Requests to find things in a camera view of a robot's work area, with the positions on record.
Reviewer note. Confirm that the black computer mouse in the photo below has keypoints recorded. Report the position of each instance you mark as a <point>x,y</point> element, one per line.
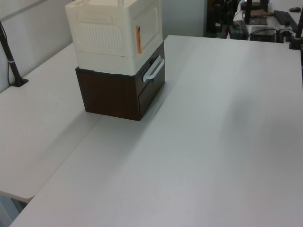
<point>295,9</point>

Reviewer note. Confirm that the emergency stop button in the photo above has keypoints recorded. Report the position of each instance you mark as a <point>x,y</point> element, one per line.
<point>287,24</point>

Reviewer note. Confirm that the black computer keyboard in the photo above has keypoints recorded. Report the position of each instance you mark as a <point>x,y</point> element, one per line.
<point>285,16</point>

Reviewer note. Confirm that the black clamp stand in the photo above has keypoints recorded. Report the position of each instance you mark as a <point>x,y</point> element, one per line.
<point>297,40</point>

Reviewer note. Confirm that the dark brown wooden drawer cabinet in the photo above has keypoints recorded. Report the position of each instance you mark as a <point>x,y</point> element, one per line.
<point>106,94</point>

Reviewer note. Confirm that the dark green grey box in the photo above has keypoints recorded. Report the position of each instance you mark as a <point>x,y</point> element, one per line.
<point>239,30</point>

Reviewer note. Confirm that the black electronics box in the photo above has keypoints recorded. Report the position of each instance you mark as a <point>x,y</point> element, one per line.
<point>264,34</point>

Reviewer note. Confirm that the black monitor stand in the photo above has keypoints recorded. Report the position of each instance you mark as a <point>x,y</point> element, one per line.
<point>256,21</point>

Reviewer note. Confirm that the black camera stand pole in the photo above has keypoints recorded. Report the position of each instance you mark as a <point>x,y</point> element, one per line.
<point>11,66</point>

